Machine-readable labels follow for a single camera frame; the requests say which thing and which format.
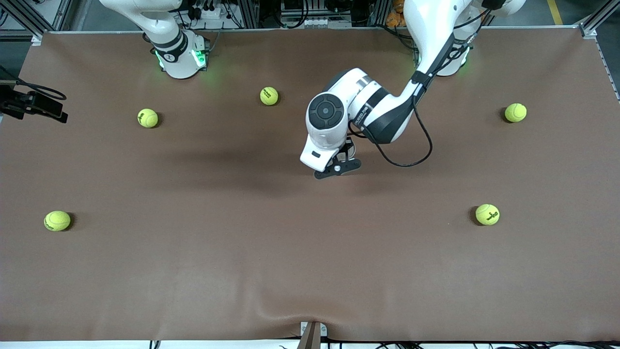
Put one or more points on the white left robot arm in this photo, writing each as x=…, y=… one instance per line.
x=329, y=135

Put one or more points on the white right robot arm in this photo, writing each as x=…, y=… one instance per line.
x=179, y=60

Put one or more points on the yellow-green tennis ball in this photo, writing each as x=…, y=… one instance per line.
x=515, y=112
x=269, y=95
x=487, y=214
x=147, y=118
x=57, y=220

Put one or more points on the brown table cloth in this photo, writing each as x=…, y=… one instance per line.
x=310, y=271

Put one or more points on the white terminal strip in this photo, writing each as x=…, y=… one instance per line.
x=319, y=22

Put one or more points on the pile of orange objects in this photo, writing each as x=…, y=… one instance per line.
x=395, y=17

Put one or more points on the base connector box green light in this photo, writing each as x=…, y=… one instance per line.
x=201, y=55

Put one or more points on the white power strip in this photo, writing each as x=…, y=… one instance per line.
x=208, y=13

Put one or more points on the aluminium frame strut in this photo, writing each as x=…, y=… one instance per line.
x=37, y=39
x=598, y=17

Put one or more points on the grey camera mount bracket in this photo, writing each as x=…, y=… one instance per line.
x=312, y=337

